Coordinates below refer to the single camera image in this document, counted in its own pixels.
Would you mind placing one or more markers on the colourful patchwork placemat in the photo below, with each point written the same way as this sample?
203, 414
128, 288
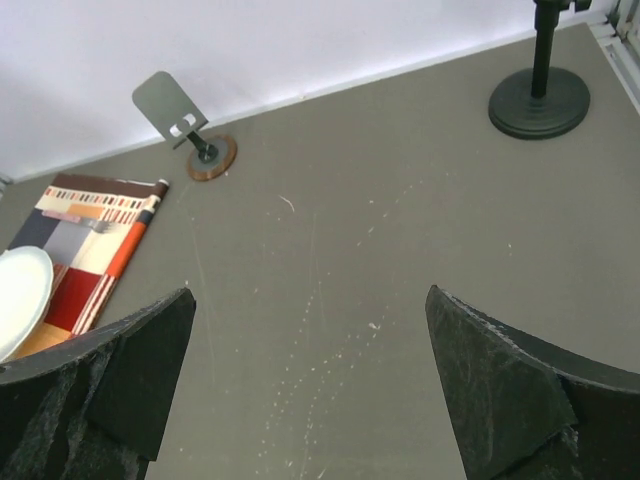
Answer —
90, 227

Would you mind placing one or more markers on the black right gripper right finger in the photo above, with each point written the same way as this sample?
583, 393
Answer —
523, 408

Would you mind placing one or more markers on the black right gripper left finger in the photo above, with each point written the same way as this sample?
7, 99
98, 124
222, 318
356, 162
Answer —
96, 406

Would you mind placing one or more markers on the black round-base camera stand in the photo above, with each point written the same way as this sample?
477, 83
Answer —
541, 102

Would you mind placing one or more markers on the grey phone stand wooden base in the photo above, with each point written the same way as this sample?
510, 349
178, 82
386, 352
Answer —
168, 108

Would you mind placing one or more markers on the white round plate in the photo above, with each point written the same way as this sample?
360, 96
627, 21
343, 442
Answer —
26, 286

